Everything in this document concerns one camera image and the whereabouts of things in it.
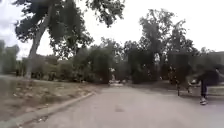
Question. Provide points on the row of trees and bushes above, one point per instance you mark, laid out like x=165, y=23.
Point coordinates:
x=100, y=63

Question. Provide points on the grey paved path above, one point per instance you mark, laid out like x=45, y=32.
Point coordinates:
x=126, y=110

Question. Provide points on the large tree with pale trunk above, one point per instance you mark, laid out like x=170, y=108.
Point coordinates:
x=35, y=46

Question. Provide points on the concrete kerb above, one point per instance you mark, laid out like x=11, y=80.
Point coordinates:
x=43, y=112

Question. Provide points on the dry grass ground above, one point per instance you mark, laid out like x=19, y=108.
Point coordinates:
x=33, y=93

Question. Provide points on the person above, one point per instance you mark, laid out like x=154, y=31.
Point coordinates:
x=208, y=78

